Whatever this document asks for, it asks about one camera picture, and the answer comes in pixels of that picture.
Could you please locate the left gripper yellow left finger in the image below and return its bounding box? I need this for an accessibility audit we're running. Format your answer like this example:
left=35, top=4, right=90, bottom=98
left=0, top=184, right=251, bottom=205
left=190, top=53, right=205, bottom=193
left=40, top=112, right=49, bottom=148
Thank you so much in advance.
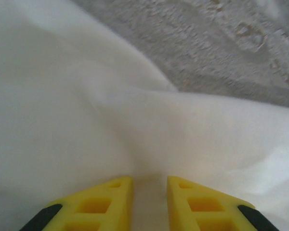
left=19, top=175, right=133, bottom=231

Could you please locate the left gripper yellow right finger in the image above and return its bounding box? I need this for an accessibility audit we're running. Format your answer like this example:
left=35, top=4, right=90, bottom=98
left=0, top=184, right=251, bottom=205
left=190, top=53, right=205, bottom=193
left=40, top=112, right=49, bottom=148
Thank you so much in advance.
left=167, top=175, right=274, bottom=231

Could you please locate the white t-shirt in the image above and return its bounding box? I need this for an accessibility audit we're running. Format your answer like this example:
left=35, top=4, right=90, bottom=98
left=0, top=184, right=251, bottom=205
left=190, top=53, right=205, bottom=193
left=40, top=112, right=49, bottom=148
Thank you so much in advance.
left=0, top=0, right=289, bottom=231

